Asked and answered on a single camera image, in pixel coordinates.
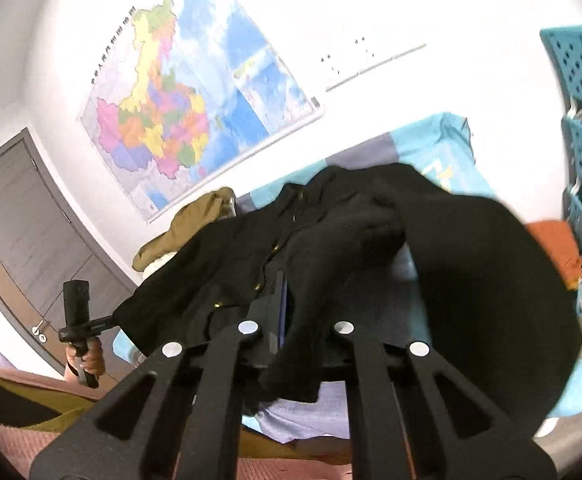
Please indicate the colourful wall map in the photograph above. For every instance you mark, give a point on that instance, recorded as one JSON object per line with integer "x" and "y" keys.
{"x": 171, "y": 110}

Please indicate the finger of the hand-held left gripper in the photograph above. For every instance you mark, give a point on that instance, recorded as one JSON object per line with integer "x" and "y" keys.
{"x": 105, "y": 324}

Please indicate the olive green garment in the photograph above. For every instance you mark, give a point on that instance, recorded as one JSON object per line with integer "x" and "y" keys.
{"x": 191, "y": 225}

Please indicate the person's left hand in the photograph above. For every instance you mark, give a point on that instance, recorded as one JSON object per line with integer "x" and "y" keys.
{"x": 95, "y": 360}

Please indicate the teal perforated rack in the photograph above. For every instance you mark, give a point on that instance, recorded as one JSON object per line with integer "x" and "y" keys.
{"x": 581, "y": 65}

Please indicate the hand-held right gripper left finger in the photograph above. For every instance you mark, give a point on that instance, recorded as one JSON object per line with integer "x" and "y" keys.
{"x": 282, "y": 310}

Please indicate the orange cloth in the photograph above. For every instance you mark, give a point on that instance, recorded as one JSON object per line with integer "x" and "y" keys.
{"x": 556, "y": 245}

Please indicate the blue lavender striped bed sheet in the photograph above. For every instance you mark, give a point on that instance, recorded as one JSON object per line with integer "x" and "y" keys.
{"x": 421, "y": 140}

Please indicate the black coat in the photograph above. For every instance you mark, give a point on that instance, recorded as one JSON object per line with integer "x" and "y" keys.
{"x": 346, "y": 230}

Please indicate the grey door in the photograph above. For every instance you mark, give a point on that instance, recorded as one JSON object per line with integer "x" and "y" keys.
{"x": 31, "y": 235}

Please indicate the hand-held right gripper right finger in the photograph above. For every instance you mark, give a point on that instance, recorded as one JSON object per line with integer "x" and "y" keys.
{"x": 356, "y": 360}

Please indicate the cream garment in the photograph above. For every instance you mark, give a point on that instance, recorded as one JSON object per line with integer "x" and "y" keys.
{"x": 158, "y": 262}

